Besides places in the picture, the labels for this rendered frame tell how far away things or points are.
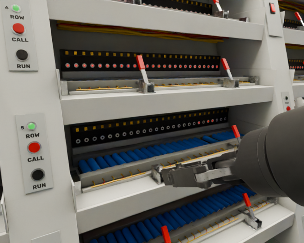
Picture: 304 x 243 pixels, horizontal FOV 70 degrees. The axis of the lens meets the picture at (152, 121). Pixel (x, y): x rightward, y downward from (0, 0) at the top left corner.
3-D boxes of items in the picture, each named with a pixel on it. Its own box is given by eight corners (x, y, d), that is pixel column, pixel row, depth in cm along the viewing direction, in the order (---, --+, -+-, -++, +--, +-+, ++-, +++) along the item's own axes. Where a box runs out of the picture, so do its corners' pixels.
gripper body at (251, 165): (281, 209, 19) (210, 204, 27) (327, 184, 23) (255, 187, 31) (253, 127, 20) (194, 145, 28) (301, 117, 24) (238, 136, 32)
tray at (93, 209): (282, 162, 66) (287, 133, 64) (77, 235, 37) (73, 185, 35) (230, 142, 83) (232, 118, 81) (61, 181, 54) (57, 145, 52)
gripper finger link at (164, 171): (189, 182, 35) (185, 184, 35) (168, 184, 41) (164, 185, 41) (184, 164, 36) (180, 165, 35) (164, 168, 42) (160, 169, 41)
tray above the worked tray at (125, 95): (272, 101, 67) (279, 54, 63) (62, 125, 38) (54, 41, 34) (222, 93, 84) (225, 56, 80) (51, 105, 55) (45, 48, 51)
